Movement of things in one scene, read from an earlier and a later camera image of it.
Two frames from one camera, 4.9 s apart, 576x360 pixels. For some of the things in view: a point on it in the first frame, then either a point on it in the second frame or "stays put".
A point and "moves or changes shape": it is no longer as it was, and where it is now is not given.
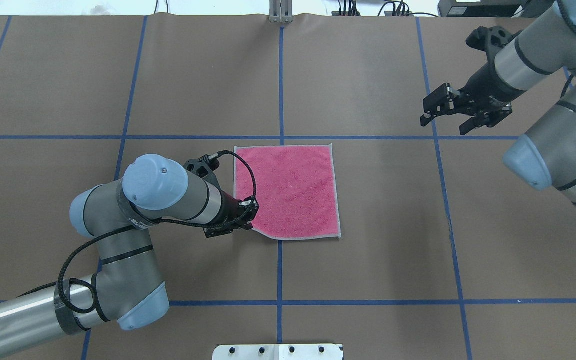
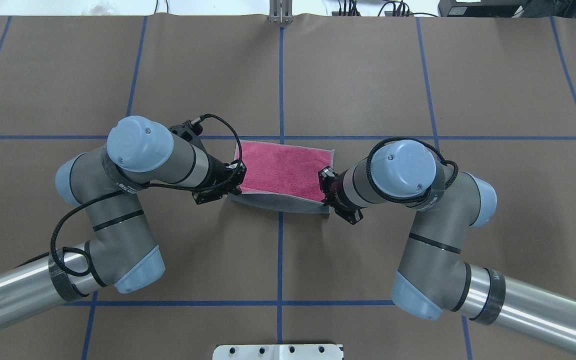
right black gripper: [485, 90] to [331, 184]
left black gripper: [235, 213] to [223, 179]
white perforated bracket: [278, 352] stays put
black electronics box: [485, 9] stays put
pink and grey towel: [296, 189] moves or changes shape
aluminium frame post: [280, 11] stays put
